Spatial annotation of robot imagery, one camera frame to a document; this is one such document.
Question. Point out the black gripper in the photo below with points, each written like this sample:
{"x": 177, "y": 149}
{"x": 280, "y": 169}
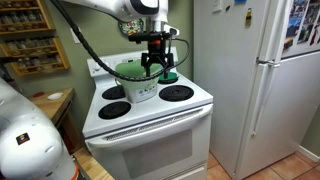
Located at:
{"x": 157, "y": 54}

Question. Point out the green bin lid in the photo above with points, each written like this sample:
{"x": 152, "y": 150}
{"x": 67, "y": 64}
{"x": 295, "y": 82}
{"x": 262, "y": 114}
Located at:
{"x": 131, "y": 68}

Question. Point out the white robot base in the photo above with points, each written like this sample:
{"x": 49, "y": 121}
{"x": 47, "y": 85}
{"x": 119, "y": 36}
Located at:
{"x": 31, "y": 147}

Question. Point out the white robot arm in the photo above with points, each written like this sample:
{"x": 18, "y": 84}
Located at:
{"x": 155, "y": 11}

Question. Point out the white compost bin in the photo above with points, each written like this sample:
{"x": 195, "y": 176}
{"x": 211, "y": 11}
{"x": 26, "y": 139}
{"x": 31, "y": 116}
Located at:
{"x": 138, "y": 91}

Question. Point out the small red lid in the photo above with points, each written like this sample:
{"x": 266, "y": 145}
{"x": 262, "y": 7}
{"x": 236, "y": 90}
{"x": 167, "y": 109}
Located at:
{"x": 38, "y": 94}

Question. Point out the green round burner cover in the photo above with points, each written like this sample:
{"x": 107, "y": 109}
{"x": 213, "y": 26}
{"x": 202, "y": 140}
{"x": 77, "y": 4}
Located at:
{"x": 168, "y": 78}

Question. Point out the front right stove burner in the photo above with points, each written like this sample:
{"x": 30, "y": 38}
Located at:
{"x": 176, "y": 93}

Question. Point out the stove burner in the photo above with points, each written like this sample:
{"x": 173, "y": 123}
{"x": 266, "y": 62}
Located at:
{"x": 114, "y": 93}
{"x": 176, "y": 93}
{"x": 114, "y": 110}

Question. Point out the back left stove burner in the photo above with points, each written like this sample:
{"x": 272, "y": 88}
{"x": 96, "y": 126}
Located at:
{"x": 114, "y": 93}

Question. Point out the front left stove burner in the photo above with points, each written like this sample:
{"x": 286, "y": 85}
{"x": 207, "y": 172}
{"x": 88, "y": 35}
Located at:
{"x": 114, "y": 110}

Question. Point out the white electric stove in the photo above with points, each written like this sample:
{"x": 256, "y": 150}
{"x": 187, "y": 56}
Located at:
{"x": 156, "y": 139}

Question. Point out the yellow black fridge magnet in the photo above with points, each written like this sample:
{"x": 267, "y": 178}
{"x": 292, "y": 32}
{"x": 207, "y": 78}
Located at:
{"x": 248, "y": 18}

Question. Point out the wooden side table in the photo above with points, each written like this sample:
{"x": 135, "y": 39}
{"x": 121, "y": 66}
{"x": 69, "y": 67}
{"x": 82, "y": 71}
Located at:
{"x": 59, "y": 111}

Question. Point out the small white dish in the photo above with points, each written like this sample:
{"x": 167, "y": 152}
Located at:
{"x": 55, "y": 96}

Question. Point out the white refrigerator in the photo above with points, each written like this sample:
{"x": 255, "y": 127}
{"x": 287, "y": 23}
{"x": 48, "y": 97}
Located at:
{"x": 264, "y": 97}

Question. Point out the lower wooden spice rack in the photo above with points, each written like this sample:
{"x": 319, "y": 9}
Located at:
{"x": 35, "y": 55}

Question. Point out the wooden spice rack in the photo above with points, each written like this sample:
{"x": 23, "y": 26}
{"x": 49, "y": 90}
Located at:
{"x": 24, "y": 16}
{"x": 35, "y": 55}

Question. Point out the upper wooden spice rack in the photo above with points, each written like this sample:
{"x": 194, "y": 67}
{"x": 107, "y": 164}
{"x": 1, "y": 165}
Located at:
{"x": 24, "y": 16}

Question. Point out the photos on fridge door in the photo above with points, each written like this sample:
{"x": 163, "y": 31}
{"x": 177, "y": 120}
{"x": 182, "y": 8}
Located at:
{"x": 303, "y": 31}

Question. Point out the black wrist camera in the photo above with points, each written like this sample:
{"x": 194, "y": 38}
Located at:
{"x": 149, "y": 37}

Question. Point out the colourful decorative wall plate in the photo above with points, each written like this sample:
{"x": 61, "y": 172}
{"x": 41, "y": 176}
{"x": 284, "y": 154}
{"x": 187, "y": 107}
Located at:
{"x": 132, "y": 27}

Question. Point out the white wall light switch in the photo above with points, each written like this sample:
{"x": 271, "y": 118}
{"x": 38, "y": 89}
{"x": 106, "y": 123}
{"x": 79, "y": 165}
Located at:
{"x": 75, "y": 38}

